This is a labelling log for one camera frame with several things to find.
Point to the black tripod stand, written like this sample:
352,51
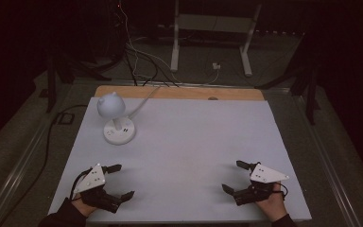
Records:
311,97
51,91

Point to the white plug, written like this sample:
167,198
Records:
216,66

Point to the white metal stand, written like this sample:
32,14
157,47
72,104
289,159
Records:
175,47

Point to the person's right hand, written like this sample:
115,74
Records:
272,206

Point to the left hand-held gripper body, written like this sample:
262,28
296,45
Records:
91,180

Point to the metal floor rail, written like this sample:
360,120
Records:
327,164
15,173

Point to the white table mat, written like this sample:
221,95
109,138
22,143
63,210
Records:
186,151

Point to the white desk lamp with ears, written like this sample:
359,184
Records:
112,107

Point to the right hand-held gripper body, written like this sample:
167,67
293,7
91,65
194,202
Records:
266,175

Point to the person's left hand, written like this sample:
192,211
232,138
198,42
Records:
82,205

